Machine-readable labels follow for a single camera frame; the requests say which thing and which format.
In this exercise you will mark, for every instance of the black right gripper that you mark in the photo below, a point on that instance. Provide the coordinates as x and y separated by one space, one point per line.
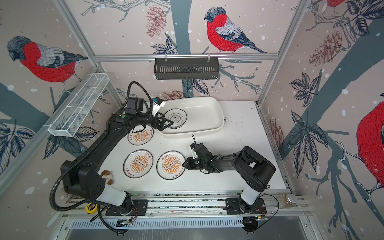
190 161

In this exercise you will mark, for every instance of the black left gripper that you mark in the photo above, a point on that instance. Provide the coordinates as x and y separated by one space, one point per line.
161 126

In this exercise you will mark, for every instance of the white green-rim plate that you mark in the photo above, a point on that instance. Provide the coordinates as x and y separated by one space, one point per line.
177 116

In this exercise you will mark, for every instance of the orange sunburst plate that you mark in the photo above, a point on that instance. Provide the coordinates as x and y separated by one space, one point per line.
170 165
141 135
138 163

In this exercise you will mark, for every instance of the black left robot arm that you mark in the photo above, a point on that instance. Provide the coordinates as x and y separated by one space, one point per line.
81 177

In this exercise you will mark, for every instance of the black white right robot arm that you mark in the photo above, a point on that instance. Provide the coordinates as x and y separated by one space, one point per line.
254 169

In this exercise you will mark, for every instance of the white plastic bin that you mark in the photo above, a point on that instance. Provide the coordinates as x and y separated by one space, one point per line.
204 117

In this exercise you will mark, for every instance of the brown small object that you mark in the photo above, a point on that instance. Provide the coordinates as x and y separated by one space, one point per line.
107 177

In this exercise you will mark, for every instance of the small circuit board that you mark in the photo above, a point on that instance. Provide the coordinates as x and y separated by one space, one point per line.
124 223

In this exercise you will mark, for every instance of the glass jar with lid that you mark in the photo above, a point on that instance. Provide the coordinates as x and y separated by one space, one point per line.
287 201

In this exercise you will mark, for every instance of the yellow tape measure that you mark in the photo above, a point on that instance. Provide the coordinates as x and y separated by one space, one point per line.
91 208

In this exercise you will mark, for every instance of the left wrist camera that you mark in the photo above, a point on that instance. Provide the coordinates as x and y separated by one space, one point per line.
157 103

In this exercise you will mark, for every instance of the black hanging wire shelf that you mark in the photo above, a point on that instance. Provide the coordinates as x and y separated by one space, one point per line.
187 69

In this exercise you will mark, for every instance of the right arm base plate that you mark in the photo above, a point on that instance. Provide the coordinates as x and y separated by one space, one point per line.
239 206

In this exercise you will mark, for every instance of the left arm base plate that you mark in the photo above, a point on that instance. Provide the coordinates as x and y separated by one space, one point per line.
138 208

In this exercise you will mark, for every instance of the white wire mesh basket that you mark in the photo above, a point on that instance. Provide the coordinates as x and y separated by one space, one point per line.
75 112

